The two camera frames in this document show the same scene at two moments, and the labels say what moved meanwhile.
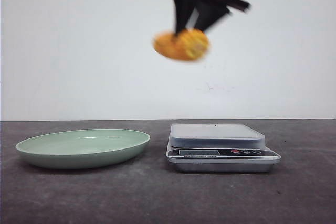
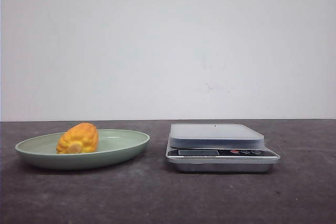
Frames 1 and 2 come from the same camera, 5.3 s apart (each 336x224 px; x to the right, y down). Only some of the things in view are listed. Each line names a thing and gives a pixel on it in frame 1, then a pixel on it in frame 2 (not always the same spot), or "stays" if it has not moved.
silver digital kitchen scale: x=219 y=147 stays
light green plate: x=84 y=148 stays
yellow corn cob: x=187 y=45 -> x=81 y=137
